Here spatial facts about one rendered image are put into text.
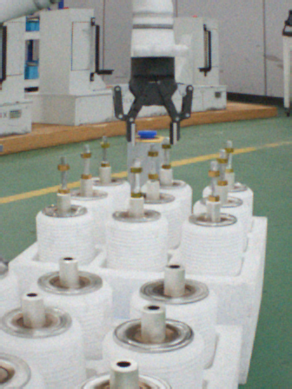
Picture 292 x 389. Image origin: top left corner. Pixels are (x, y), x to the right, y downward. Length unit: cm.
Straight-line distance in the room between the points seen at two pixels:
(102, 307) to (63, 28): 316
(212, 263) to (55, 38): 298
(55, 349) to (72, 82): 321
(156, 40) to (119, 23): 691
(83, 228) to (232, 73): 594
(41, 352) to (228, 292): 42
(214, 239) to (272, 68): 571
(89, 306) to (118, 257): 31
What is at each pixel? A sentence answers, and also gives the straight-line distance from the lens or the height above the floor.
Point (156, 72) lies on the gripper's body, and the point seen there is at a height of 47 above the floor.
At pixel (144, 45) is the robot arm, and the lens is 102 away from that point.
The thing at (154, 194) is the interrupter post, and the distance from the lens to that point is 111.
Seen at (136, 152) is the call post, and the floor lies 29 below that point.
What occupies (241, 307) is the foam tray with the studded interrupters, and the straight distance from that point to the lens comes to 95.
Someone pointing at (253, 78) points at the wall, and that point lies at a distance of 674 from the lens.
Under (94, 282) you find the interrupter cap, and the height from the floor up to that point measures 25.
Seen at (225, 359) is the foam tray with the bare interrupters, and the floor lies 18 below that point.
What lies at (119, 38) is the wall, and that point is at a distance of 795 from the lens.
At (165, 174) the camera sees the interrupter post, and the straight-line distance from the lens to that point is 122.
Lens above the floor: 50
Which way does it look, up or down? 13 degrees down
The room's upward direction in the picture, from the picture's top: straight up
